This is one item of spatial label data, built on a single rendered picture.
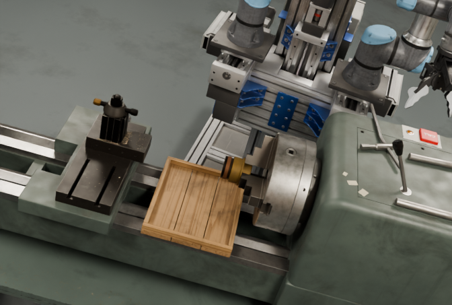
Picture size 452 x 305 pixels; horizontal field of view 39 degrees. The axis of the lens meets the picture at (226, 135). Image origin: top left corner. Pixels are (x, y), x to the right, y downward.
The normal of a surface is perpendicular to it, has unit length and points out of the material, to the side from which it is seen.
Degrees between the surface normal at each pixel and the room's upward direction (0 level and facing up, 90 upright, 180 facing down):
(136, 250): 90
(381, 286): 90
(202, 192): 0
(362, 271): 90
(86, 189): 0
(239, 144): 0
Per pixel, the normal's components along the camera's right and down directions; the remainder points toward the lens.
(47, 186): 0.22, -0.76
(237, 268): -0.16, 0.59
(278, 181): 0.02, -0.04
